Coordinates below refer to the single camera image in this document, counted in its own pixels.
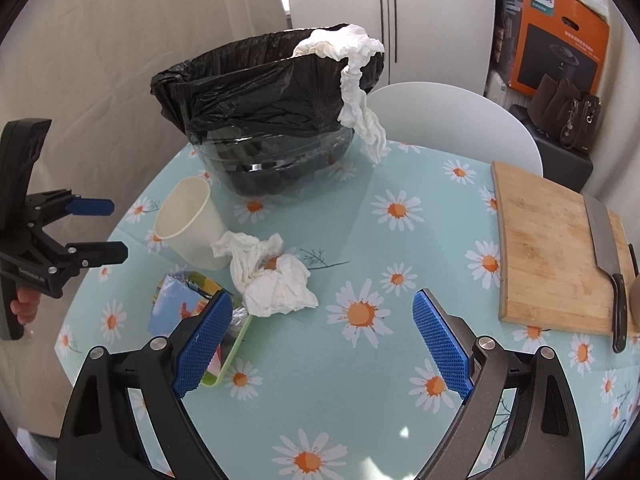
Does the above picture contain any green snack bag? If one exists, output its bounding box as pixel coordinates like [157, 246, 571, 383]
[148, 274, 211, 337]

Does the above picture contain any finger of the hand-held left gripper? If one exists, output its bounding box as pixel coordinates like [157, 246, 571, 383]
[25, 188, 115, 226]
[37, 241, 129, 283]

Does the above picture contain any dark cardboard box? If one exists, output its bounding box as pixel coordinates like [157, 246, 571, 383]
[492, 0, 527, 67]

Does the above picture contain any bin with black bag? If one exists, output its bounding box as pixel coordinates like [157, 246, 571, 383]
[150, 23, 387, 196]

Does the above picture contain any white wardrobe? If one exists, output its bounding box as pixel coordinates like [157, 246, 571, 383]
[285, 0, 497, 96]

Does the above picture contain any brown paper cup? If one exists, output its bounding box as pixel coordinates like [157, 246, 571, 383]
[627, 274, 640, 322]

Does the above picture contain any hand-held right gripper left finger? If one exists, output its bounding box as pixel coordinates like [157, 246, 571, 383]
[56, 289, 235, 480]

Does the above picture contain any clear plastic trash bin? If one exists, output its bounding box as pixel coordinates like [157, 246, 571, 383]
[192, 124, 359, 199]

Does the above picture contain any orange cardboard box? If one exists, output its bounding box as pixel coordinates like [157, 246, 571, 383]
[507, 0, 612, 96]

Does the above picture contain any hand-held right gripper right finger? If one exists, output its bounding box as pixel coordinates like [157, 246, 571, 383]
[411, 288, 586, 480]

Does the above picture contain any brown handbag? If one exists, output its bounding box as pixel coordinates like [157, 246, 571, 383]
[529, 74, 602, 151]

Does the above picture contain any wooden cutting board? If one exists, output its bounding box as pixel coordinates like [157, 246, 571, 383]
[491, 160, 640, 338]

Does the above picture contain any beige curtain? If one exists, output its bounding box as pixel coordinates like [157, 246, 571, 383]
[0, 0, 293, 441]

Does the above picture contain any white paper cup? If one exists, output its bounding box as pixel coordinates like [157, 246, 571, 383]
[153, 177, 231, 271]

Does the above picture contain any white curtain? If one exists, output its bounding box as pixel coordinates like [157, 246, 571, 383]
[592, 0, 640, 216]

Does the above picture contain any green plastic dish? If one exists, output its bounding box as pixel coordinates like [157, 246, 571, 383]
[160, 270, 253, 390]

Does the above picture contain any long white tissue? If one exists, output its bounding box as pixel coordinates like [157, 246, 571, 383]
[292, 24, 390, 165]

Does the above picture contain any white chair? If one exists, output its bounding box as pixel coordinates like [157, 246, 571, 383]
[365, 82, 544, 178]

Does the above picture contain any black ottoman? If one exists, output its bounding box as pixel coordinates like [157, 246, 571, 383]
[509, 104, 595, 196]

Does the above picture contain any steel cleaver black handle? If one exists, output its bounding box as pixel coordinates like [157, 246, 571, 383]
[582, 194, 630, 354]

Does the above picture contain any person's left hand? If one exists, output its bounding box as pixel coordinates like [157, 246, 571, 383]
[10, 287, 42, 328]

